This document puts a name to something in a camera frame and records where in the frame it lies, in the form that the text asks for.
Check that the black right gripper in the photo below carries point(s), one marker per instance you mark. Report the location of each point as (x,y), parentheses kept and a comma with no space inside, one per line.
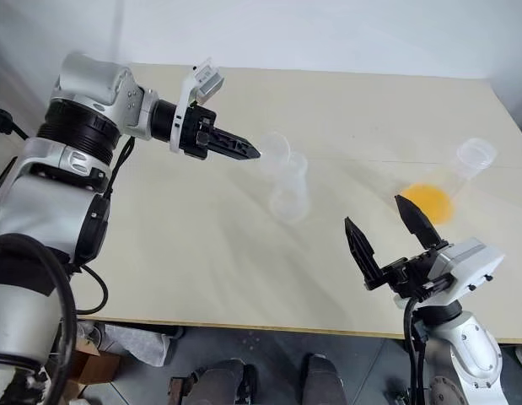
(412,276)

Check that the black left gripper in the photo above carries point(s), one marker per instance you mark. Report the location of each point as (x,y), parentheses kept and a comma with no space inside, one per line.
(193,133)

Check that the clear plastic cup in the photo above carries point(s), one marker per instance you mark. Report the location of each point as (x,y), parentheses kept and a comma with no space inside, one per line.
(277,145)
(291,198)

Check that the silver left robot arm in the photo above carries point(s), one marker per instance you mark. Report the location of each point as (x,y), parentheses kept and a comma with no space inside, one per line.
(41,211)

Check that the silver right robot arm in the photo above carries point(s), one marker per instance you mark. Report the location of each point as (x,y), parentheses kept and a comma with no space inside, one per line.
(467,350)

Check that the clear flask with orange liquid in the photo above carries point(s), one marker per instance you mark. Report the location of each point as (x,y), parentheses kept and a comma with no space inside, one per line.
(431,202)

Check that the clear plastic cup upright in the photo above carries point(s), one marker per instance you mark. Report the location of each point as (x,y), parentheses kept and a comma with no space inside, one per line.
(291,198)

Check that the dark rounded shape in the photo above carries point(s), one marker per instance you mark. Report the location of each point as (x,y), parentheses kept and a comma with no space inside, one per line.
(222,381)
(324,379)

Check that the brown cardboard box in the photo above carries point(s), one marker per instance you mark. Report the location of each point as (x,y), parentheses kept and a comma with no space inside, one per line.
(94,363)

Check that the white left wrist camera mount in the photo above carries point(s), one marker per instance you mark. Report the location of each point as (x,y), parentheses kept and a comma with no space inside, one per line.
(179,114)

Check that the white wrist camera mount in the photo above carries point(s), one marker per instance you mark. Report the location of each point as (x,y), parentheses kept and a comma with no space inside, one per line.
(179,114)
(471,263)

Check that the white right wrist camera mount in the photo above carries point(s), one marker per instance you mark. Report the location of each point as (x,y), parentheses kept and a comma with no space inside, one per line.
(471,263)

